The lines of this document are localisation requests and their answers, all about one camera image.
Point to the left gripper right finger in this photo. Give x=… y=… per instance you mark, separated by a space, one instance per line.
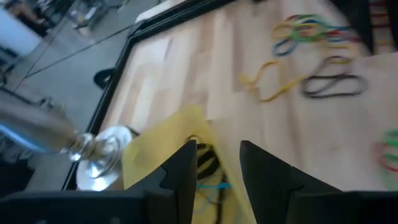
x=270 y=193

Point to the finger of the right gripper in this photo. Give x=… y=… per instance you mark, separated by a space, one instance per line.
x=395 y=21
x=360 y=18

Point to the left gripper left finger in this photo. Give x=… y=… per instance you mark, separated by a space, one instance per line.
x=174 y=199

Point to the red rubber band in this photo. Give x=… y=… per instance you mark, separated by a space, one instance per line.
x=381 y=161
x=351 y=39

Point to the blue rubber band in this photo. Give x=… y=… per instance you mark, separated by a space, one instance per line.
x=214 y=186
x=276 y=49

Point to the dark brown rubber band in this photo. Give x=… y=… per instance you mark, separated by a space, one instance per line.
x=320 y=67

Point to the yellow translucent plastic bin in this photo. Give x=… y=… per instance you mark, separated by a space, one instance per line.
x=155 y=149

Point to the white shade silver table lamp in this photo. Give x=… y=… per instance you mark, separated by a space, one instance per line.
x=102 y=155

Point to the black frame clamp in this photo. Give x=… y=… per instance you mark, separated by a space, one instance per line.
x=101 y=79

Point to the black aluminium table frame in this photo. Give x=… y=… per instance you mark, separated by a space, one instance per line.
x=132 y=37

